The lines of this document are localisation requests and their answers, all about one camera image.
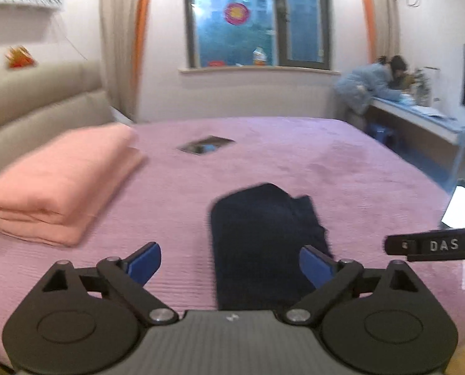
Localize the navy striped hooded jacket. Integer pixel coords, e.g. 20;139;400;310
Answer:
210;183;331;311

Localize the orange plush toy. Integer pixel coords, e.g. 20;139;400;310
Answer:
5;46;36;69

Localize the window with dark frame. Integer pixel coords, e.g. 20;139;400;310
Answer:
185;0;331;70

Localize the white wall shelf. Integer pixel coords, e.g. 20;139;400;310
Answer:
0;0;65;43

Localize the folded pink blanket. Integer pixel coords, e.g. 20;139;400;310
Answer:
0;123;145;247

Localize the beige orange left curtain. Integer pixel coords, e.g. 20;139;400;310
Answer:
99;0;150;121

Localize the dark tablet on bed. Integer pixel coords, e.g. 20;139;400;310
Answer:
178;136;235;155

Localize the red box on windowsill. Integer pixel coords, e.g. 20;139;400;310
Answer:
208;60;225;67

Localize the plastic bottle on windowsill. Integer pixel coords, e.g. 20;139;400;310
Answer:
253;47;267;66

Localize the pink quilted bedspread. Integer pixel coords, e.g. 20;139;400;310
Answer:
0;118;449;363

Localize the blue plastic stool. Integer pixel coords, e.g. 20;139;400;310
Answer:
365;123;398;151

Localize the beige orange curtain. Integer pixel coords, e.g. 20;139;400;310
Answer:
362;0;400;63
99;0;150;121

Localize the beige padded headboard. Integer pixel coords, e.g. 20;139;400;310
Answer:
0;61;114;172

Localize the open laptop at bedside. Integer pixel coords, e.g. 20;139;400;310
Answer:
441;180;465;228

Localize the beige orange right curtain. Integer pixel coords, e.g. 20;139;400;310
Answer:
362;0;400;63

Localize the white wall desk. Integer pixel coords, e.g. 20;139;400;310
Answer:
370;97;465;189

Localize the person in blue robe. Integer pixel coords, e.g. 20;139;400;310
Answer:
334;55;408;130

